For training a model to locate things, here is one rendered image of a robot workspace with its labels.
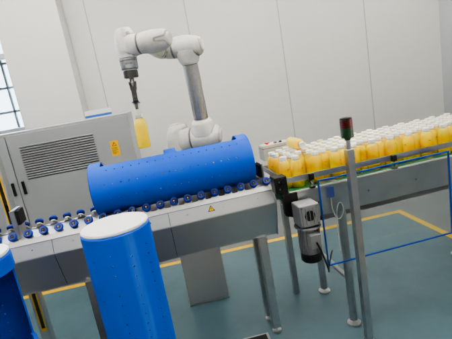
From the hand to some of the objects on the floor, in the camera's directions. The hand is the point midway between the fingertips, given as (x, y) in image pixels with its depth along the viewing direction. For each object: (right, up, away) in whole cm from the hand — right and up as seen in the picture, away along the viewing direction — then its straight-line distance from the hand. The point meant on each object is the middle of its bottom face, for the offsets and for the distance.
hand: (137, 109), depth 197 cm
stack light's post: (+127, -127, +16) cm, 180 cm away
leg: (+78, -131, +37) cm, 157 cm away
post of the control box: (+97, -119, +76) cm, 172 cm away
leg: (+75, -129, +50) cm, 157 cm away
